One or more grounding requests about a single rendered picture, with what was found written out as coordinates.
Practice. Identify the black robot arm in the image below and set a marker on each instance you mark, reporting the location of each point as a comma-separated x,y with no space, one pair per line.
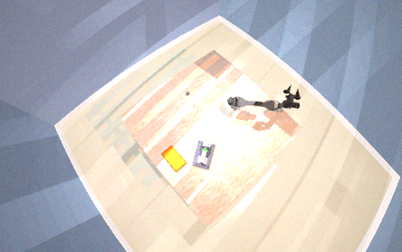
240,102

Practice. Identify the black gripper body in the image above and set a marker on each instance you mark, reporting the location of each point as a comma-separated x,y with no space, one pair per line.
291,96

